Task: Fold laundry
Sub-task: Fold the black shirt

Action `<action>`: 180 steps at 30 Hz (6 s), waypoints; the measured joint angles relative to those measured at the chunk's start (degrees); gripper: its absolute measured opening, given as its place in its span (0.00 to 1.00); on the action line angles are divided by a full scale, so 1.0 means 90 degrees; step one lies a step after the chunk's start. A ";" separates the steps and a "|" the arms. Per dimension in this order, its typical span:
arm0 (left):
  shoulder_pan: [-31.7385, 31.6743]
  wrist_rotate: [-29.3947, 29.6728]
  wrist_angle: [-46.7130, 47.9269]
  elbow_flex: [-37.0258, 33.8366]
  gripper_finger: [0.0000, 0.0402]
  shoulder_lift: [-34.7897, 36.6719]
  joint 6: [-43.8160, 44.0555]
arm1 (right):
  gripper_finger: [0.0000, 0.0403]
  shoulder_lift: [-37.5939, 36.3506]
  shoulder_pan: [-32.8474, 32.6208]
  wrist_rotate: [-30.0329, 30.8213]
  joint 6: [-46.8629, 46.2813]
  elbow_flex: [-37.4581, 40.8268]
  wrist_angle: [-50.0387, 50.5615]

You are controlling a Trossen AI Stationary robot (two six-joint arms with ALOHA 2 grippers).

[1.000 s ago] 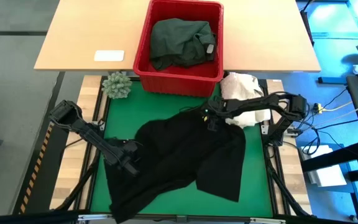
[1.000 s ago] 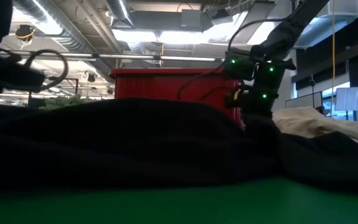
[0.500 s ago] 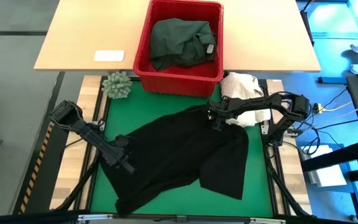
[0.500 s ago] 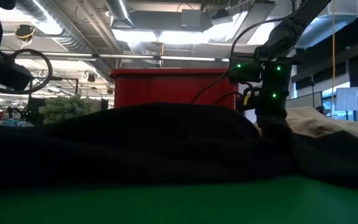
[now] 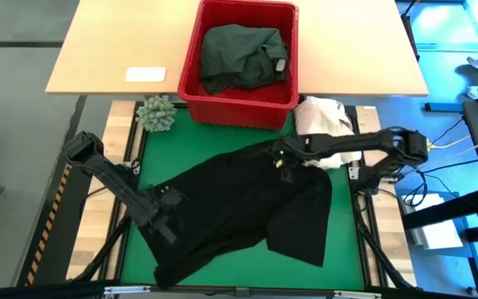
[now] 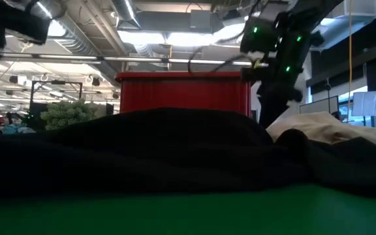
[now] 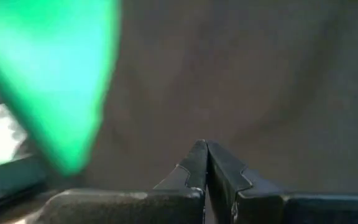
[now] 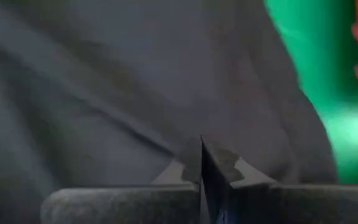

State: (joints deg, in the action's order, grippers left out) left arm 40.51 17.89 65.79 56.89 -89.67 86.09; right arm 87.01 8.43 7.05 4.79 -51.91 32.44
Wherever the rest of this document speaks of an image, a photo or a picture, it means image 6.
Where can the smooth silver air duct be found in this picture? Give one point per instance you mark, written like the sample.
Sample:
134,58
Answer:
126,13

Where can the black stand frame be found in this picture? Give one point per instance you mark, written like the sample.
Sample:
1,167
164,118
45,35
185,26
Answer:
57,82

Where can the white sheet board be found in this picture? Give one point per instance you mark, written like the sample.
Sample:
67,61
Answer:
370,103

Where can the beige garment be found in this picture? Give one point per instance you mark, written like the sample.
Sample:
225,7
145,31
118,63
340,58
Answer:
328,129

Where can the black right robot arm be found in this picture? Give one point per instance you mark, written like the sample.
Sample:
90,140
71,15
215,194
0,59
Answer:
282,39

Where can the person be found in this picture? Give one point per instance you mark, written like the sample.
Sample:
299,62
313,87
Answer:
337,115

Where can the green spiky plant ornament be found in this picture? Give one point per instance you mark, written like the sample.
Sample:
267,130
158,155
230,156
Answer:
65,115

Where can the grey partition panel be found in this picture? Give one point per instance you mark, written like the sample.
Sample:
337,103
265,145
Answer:
318,106

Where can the red ribbed plastic bin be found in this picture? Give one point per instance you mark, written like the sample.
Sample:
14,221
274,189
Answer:
184,94

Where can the white ceiling duct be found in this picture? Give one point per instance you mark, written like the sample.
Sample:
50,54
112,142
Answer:
354,13

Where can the grey ceiling box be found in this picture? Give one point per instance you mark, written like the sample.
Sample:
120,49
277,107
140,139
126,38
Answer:
201,19

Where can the black garment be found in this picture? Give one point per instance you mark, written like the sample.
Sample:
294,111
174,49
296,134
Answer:
175,147

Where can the ribbed silver air duct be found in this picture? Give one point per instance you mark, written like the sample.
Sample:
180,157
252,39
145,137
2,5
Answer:
77,42

